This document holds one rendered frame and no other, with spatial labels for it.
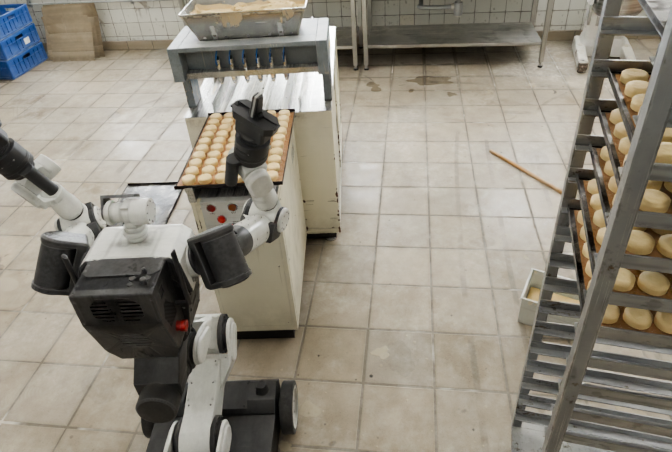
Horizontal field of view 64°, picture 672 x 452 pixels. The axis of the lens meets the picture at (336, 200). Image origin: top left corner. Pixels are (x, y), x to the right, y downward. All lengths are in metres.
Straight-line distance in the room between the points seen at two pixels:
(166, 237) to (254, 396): 0.92
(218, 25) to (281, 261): 1.09
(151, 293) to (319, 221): 1.76
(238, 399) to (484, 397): 0.99
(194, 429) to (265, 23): 1.66
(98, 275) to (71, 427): 1.30
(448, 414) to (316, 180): 1.28
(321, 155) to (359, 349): 0.96
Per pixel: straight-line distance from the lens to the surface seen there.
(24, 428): 2.73
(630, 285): 1.13
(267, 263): 2.23
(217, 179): 2.01
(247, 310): 2.44
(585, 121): 1.35
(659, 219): 0.99
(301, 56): 2.58
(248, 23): 2.52
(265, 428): 2.14
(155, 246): 1.43
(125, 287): 1.35
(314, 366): 2.48
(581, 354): 1.16
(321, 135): 2.65
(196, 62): 2.67
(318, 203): 2.87
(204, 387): 2.03
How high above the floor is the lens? 1.96
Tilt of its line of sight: 35 degrees down
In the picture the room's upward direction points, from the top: 5 degrees counter-clockwise
